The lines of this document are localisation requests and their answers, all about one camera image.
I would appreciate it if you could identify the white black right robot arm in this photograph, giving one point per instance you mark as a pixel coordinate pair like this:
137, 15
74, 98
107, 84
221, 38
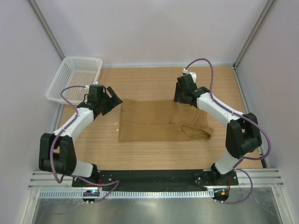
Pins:
242, 134

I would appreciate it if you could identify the white perforated plastic basket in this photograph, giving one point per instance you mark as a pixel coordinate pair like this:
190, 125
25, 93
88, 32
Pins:
74, 71

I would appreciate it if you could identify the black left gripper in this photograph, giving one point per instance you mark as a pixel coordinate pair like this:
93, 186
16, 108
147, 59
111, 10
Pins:
115, 101

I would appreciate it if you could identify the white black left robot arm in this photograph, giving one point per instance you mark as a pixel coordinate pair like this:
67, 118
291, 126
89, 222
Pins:
57, 152

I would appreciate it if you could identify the aluminium frame rail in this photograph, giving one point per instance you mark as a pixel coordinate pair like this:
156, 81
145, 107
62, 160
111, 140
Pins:
262, 177

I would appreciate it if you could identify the slotted grey cable duct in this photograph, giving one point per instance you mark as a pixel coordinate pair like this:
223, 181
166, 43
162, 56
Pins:
93, 194

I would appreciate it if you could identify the tan ribbed tank top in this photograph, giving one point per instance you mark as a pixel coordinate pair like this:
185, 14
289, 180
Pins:
162, 120

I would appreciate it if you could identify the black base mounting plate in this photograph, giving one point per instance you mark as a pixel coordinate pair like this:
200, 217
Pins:
165, 180

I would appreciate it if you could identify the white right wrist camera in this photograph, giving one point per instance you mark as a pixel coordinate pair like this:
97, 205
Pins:
192, 74

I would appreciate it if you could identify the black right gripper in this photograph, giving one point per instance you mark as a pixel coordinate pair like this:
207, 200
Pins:
177, 96

